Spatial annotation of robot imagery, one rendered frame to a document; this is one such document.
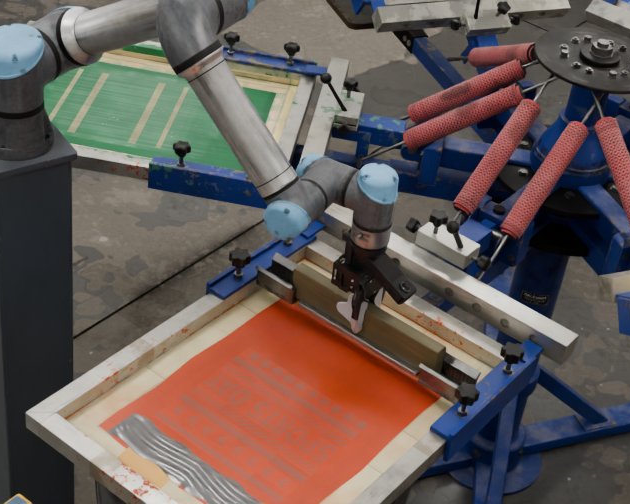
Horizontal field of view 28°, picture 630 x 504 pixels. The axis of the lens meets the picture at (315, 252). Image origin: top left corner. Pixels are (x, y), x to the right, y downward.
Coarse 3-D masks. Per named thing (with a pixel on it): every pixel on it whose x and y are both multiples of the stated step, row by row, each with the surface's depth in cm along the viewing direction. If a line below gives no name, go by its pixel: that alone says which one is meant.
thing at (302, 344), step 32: (256, 320) 254; (288, 320) 255; (320, 320) 256; (224, 352) 245; (288, 352) 248; (320, 352) 249; (160, 384) 236; (192, 384) 237; (128, 416) 229; (192, 448) 224
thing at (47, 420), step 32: (320, 256) 269; (256, 288) 261; (192, 320) 247; (416, 320) 258; (448, 320) 255; (128, 352) 237; (160, 352) 242; (480, 352) 251; (96, 384) 230; (32, 416) 221; (64, 416) 226; (64, 448) 219; (96, 448) 217; (416, 448) 226; (96, 480) 216; (128, 480) 212; (384, 480) 219
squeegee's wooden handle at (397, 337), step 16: (304, 272) 251; (304, 288) 253; (320, 288) 250; (336, 288) 248; (320, 304) 252; (336, 304) 249; (368, 304) 245; (368, 320) 245; (384, 320) 242; (400, 320) 243; (368, 336) 247; (384, 336) 244; (400, 336) 241; (416, 336) 239; (400, 352) 243; (416, 352) 240; (432, 352) 237; (432, 368) 239
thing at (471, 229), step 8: (464, 224) 274; (472, 224) 274; (480, 224) 275; (464, 232) 272; (472, 232) 272; (480, 232) 272; (488, 232) 273; (472, 240) 270; (480, 240) 270; (488, 240) 274; (480, 248) 273
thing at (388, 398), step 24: (360, 360) 248; (384, 360) 249; (312, 384) 241; (336, 384) 242; (360, 384) 242; (384, 384) 243; (408, 384) 244; (360, 408) 237; (384, 408) 238; (408, 408) 239; (384, 432) 233; (336, 456) 227; (360, 456) 227; (240, 480) 220; (312, 480) 222; (336, 480) 222
